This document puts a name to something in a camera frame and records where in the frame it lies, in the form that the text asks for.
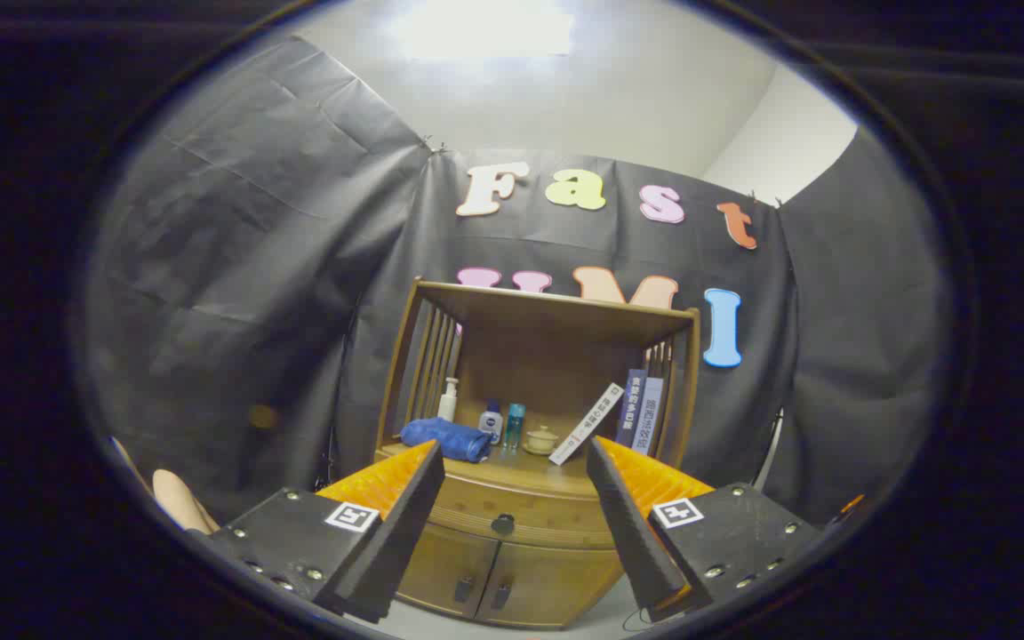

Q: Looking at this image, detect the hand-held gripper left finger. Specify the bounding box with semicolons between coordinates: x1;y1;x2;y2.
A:
208;439;447;625

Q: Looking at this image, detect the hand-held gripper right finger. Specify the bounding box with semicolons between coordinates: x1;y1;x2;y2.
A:
585;436;826;623

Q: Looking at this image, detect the wooden drawer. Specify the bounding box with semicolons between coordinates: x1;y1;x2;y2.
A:
419;483;624;550

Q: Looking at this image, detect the wooden cabinet door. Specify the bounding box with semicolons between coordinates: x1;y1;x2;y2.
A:
395;523;502;620
475;538;627;630

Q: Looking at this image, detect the wooden countertop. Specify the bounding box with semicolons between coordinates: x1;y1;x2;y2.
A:
376;442;621;500

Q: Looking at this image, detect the wooden cabinet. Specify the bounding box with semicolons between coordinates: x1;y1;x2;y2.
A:
376;277;702;630

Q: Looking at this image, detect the folded blue towel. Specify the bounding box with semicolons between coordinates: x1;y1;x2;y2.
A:
400;417;493;464

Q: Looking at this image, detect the white book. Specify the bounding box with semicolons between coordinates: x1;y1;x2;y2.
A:
548;382;626;467

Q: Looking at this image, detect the lavender book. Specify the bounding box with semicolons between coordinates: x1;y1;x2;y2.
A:
632;376;665;456

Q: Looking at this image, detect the dark blue book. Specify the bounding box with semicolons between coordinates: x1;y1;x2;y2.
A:
615;369;649;448

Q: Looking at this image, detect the black backdrop cloth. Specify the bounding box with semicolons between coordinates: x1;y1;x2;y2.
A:
85;36;953;525

